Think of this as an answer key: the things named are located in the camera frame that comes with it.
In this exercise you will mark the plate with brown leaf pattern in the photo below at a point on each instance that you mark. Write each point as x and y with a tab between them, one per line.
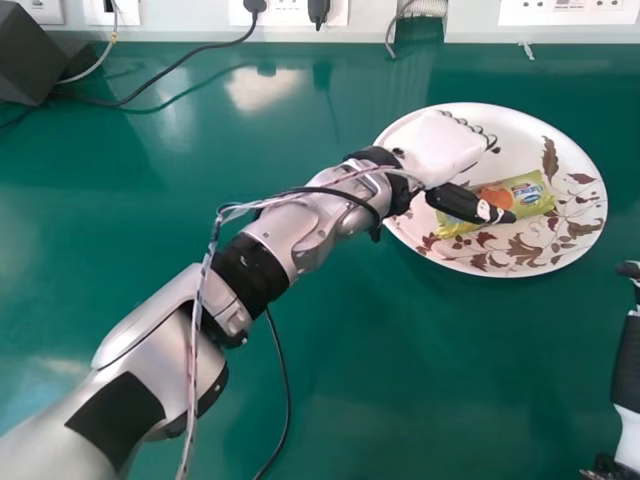
525	135

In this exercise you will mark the white socket strip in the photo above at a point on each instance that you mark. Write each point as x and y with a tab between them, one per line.
545	17
45	12
130	12
285	12

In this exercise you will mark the black box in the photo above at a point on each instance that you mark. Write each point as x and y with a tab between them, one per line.
30	60

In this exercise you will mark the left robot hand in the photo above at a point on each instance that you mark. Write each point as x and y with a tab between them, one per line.
445	145

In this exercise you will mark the black plug adapter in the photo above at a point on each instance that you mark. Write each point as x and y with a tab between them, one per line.
317	12

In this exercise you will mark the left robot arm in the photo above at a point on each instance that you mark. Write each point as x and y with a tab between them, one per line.
310	220

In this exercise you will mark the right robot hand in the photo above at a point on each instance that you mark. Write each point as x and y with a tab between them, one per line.
627	360

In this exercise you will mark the yellow-green biscuit packet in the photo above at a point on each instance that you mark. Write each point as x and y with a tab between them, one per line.
530	197

